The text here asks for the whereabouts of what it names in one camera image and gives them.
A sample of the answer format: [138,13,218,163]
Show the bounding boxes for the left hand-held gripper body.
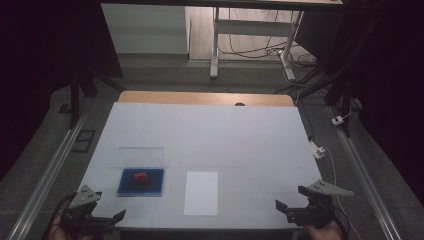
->
[61,184,102,236]

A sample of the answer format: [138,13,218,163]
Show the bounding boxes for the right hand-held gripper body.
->
[299,179,354,230]

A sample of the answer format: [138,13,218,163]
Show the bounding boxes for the blue ink pad case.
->
[117,146,166,198]

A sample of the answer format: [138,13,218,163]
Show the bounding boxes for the person's right hand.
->
[303,219,344,240]

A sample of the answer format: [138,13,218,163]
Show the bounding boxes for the person's left hand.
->
[46,214,96,240]

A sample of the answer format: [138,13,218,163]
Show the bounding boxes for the white plug adapter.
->
[310,141,326,160]

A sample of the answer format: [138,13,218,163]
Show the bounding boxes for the small white connector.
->
[331,108,353,127]

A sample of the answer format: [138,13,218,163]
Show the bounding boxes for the white paper sheet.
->
[183,171,220,217]

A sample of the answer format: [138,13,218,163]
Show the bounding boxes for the large white table cover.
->
[63,101,334,232]

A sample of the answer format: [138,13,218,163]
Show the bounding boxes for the black metal stand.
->
[68,56,125,130]
[298,13,388,138]

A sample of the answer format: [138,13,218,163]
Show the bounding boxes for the white cabinet panel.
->
[101,3,192,56]

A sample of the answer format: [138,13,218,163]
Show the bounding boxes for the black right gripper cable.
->
[332,206,352,240]

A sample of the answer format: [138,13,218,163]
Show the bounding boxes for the thin white cable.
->
[323,147,363,240]

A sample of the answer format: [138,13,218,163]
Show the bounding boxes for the aluminium floor rail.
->
[6,109,90,240]
[325,105,405,240]

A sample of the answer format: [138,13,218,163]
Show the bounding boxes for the tangled black floor cables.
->
[218,9,326,95]

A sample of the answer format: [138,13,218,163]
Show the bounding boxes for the white desk frame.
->
[209,6,305,81]

